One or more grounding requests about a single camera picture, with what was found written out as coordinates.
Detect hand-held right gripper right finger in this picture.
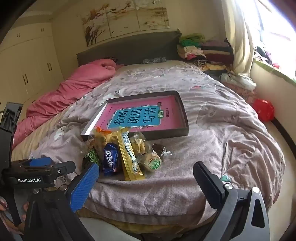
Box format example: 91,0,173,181
193,161,271,241

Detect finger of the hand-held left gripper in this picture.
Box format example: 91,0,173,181
54,161,77,184
10,158,56,171

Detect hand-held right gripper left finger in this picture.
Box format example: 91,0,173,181
24,163,100,241

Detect green pea packet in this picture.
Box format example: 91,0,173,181
82,148,102,169

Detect blue cookie packet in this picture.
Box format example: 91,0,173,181
102,142,122,176

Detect orange bread packet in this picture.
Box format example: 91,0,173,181
87,126,121,151

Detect yellow snack bar packet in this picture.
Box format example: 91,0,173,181
116,127,147,181

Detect brown chocolate bar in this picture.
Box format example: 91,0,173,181
151,143,172,160

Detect dark shallow cardboard tray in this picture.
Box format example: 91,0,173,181
80,91,189,142

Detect clear cracker packet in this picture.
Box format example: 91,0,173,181
128,132,152,158

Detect pink pillow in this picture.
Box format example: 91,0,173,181
13,58,124,147

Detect red plastic bag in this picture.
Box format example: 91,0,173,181
253,98,275,122

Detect pink book with blue label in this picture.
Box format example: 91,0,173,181
92,95,186,131

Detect cream wardrobe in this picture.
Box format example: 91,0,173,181
0,22,65,112

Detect white crumpled cloth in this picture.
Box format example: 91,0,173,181
220,71,257,91

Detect pile of folded clothes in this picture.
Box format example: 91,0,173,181
177,32,234,72

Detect dark patterned pillow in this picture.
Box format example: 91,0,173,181
142,58,167,64

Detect clothes on windowsill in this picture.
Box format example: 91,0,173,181
254,45,281,69

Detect dark grey headboard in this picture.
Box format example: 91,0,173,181
76,30,182,67

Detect cream curtain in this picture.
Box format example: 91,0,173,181
222,0,264,79

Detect window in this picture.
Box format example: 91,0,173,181
233,0,296,79

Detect black frame object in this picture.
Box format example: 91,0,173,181
0,101,24,167

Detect tree wall painting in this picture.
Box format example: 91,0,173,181
81,0,170,47

